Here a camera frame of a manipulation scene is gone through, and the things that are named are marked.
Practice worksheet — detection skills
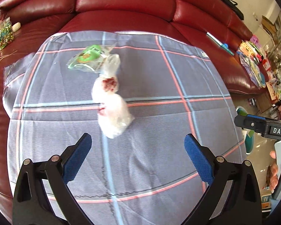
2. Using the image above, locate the thin yellow string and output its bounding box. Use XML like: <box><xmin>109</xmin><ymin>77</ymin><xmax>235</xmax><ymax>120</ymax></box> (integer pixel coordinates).
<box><xmin>0</xmin><ymin>50</ymin><xmax>17</xmax><ymax>80</ymax></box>

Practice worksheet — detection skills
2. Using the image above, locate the pink purple toy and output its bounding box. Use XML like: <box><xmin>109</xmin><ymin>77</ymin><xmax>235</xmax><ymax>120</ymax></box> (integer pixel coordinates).
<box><xmin>249</xmin><ymin>35</ymin><xmax>261</xmax><ymax>48</ymax></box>

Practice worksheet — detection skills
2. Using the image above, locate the teal plastic bucket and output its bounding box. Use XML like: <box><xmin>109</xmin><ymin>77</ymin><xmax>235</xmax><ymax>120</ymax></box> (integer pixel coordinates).
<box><xmin>235</xmin><ymin>106</ymin><xmax>256</xmax><ymax>155</ymax></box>

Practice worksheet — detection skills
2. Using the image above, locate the cardboard box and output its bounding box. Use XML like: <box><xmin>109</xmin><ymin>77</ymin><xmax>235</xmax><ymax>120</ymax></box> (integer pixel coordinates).
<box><xmin>261</xmin><ymin>15</ymin><xmax>279</xmax><ymax>36</ymax></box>

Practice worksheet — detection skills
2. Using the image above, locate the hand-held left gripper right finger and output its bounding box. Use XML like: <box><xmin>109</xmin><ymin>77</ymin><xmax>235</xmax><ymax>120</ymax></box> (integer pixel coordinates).
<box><xmin>183</xmin><ymin>133</ymin><xmax>264</xmax><ymax>225</ymax></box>

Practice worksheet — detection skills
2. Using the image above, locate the white plastic bag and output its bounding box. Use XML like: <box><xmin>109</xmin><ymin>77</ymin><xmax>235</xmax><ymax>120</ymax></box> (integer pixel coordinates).
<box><xmin>91</xmin><ymin>54</ymin><xmax>134</xmax><ymax>139</ymax></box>

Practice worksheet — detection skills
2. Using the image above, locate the pile of colourful books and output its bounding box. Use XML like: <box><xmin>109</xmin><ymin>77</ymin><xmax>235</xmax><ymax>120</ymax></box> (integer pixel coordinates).
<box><xmin>236</xmin><ymin>40</ymin><xmax>268</xmax><ymax>88</ymax></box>

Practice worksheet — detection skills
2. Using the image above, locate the jar of colourful beads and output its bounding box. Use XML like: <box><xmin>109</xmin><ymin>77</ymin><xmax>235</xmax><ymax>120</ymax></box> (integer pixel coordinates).
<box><xmin>0</xmin><ymin>17</ymin><xmax>14</xmax><ymax>51</ymax></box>

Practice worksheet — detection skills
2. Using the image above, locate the person's right hand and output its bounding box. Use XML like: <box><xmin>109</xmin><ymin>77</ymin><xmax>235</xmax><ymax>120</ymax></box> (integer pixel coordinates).
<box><xmin>269</xmin><ymin>150</ymin><xmax>281</xmax><ymax>193</ymax></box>

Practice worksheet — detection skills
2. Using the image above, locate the red leather sofa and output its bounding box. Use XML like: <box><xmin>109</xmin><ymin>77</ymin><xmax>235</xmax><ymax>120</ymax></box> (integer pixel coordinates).
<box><xmin>0</xmin><ymin>0</ymin><xmax>273</xmax><ymax>218</ymax></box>

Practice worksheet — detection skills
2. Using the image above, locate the thin teal book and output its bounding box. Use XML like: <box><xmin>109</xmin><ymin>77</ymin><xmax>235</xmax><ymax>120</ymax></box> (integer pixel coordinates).
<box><xmin>206</xmin><ymin>31</ymin><xmax>235</xmax><ymax>56</ymax></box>

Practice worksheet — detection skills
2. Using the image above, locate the wooden low table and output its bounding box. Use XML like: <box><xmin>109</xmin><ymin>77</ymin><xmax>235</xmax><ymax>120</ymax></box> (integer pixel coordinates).
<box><xmin>258</xmin><ymin>82</ymin><xmax>281</xmax><ymax>114</ymax></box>

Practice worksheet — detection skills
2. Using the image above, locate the grey plaid cloth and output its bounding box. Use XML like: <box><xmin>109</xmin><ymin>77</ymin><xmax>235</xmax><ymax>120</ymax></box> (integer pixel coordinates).
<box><xmin>2</xmin><ymin>30</ymin><xmax>247</xmax><ymax>225</ymax></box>

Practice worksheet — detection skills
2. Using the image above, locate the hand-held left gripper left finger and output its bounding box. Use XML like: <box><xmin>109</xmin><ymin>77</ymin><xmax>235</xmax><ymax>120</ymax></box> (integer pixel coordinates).
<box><xmin>12</xmin><ymin>132</ymin><xmax>93</xmax><ymax>225</ymax></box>

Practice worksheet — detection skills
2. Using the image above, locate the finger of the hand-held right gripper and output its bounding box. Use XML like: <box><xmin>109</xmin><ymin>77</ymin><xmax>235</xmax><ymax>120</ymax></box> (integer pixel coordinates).
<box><xmin>234</xmin><ymin>114</ymin><xmax>271</xmax><ymax>135</ymax></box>

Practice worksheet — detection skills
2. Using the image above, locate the black bag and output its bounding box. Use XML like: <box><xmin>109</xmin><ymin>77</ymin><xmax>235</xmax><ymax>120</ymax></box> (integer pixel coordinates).
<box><xmin>201</xmin><ymin>0</ymin><xmax>245</xmax><ymax>20</ymax></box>

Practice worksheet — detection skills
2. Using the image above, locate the clear bag with green label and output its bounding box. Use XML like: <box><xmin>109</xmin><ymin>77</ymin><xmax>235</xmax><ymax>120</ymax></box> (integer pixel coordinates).
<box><xmin>67</xmin><ymin>44</ymin><xmax>117</xmax><ymax>74</ymax></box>

